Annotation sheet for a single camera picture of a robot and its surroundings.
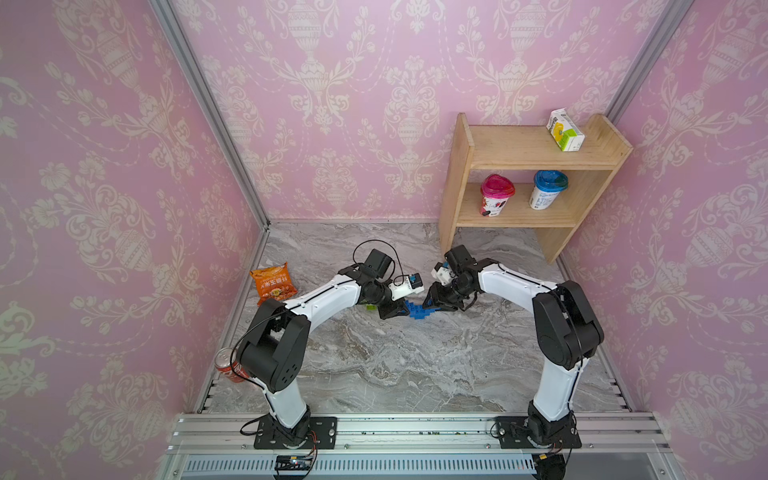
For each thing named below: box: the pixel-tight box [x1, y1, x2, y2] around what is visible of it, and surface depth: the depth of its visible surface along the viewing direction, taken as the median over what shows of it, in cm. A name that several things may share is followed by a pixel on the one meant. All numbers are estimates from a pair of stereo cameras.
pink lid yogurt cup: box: [480, 174, 516, 217], surface depth 89 cm
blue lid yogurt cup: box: [529, 170, 569, 211], surface depth 91 cm
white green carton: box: [546, 107, 586, 152], surface depth 80 cm
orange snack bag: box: [250, 262, 298, 307], surface depth 101 cm
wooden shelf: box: [439, 113, 633, 264], surface depth 87 cm
